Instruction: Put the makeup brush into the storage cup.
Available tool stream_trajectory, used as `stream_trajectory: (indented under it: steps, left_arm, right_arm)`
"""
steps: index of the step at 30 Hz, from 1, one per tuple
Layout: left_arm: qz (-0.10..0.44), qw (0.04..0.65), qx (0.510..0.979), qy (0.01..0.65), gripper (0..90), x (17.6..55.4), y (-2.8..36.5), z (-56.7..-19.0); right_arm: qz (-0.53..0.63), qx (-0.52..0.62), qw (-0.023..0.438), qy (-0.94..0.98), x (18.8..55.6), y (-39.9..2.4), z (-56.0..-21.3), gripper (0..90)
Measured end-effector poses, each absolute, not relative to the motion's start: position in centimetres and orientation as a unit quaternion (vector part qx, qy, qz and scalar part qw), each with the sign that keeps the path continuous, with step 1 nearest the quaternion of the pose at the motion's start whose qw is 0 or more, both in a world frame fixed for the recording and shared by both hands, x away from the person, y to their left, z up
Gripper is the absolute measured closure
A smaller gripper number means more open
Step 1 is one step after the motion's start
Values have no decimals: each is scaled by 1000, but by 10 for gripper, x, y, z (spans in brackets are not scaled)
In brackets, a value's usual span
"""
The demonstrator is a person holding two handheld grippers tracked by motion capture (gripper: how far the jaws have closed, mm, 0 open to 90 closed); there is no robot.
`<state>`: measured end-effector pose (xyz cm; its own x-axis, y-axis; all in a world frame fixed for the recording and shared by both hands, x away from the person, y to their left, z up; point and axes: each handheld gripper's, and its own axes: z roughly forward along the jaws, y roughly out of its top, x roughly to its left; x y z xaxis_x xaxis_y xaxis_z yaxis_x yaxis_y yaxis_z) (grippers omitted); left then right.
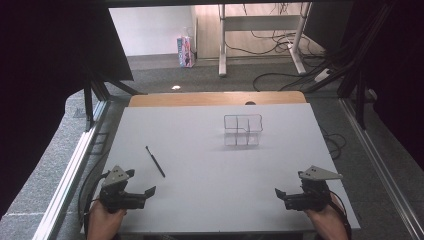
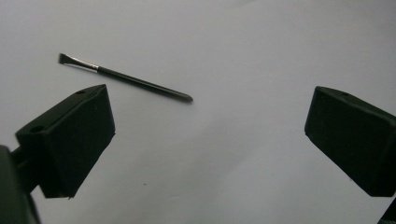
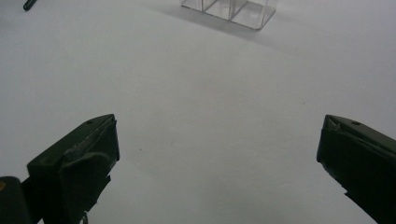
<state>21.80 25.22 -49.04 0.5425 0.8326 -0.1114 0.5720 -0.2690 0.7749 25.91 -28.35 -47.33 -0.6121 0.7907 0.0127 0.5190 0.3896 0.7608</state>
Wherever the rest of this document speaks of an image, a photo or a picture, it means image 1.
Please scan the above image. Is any black floor cable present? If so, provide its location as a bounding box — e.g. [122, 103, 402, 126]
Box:
[252, 71, 321, 93]

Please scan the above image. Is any black cable tangle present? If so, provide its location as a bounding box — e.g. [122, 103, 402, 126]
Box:
[224, 3, 326, 58]

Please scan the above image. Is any black pen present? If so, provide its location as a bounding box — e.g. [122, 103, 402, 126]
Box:
[145, 145, 166, 178]

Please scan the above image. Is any wooden table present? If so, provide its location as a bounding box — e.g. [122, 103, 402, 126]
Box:
[128, 90, 307, 108]

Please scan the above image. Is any black metal stand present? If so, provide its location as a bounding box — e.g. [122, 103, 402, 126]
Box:
[303, 0, 398, 131]
[83, 66, 145, 133]

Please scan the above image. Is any white desk frame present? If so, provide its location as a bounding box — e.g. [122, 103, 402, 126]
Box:
[218, 3, 313, 77]

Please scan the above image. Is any aluminium floor rail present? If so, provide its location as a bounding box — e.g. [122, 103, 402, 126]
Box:
[31, 99, 111, 240]
[338, 98, 424, 240]

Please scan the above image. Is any colourful printed box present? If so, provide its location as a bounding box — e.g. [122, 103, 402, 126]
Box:
[176, 34, 196, 69]

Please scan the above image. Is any person's left hand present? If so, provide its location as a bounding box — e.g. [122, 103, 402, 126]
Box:
[87, 199, 128, 240]

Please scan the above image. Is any white power strip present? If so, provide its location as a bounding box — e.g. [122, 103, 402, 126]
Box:
[314, 68, 333, 84]

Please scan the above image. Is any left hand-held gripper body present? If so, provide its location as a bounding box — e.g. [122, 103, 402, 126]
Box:
[99, 165, 148, 214]

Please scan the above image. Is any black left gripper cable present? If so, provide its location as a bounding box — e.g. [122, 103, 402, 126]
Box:
[77, 170, 111, 236]

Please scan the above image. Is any person's right hand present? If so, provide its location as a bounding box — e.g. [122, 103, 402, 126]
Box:
[304, 194, 349, 240]

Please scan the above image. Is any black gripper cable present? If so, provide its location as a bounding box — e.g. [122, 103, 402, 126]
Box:
[77, 170, 111, 236]
[328, 189, 353, 240]

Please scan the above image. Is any clear plastic desk organizer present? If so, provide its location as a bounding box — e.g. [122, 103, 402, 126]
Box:
[223, 114, 264, 147]

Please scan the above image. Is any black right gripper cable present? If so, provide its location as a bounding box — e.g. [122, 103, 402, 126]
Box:
[328, 189, 353, 240]

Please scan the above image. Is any black curtain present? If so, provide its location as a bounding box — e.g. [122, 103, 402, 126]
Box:
[336, 0, 424, 171]
[0, 0, 134, 219]

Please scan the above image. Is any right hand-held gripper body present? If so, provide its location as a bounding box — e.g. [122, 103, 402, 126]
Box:
[283, 165, 344, 213]

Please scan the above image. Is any thin black looped cable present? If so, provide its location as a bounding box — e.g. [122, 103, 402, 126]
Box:
[319, 126, 348, 160]

